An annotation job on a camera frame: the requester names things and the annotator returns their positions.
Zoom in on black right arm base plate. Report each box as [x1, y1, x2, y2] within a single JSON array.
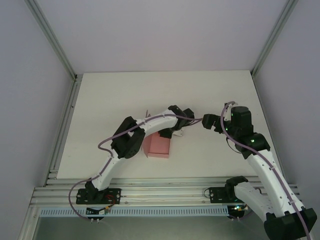
[[208, 186, 239, 204]]

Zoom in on aluminium frame post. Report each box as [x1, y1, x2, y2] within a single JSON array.
[[24, 0, 78, 81], [250, 0, 300, 77]]

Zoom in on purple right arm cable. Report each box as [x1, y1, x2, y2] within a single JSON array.
[[220, 100, 312, 240]]

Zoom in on pink paper box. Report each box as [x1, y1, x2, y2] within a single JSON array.
[[141, 109, 173, 160]]

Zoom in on aluminium mounting rails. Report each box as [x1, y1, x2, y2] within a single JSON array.
[[29, 176, 302, 208]]

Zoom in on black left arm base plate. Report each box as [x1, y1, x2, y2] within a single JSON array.
[[76, 187, 123, 206]]

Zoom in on small connector module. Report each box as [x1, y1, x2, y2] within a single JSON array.
[[228, 204, 250, 214], [85, 205, 112, 216]]

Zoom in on aluminium side rail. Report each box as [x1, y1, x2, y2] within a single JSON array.
[[43, 74, 83, 187]]

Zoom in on slotted pale blue cable duct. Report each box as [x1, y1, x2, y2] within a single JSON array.
[[39, 206, 230, 218]]

